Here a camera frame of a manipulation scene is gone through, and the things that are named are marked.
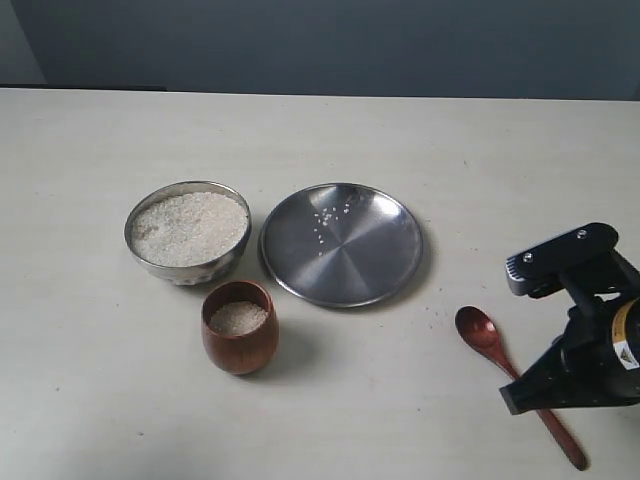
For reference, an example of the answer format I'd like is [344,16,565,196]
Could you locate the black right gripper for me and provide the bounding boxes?
[499,250,639,415]

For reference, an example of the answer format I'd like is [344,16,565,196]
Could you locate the red wooden spoon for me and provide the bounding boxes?
[454,306,589,471]

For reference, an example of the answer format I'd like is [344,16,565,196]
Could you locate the brown wooden cup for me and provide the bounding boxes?
[201,281,279,375]

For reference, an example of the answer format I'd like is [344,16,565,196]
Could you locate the steel bowl of rice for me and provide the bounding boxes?
[124,181,252,286]

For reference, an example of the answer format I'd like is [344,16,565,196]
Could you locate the round steel plate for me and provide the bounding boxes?
[257,182,425,308]

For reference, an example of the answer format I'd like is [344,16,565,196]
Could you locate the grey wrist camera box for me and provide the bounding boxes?
[505,222,619,298]

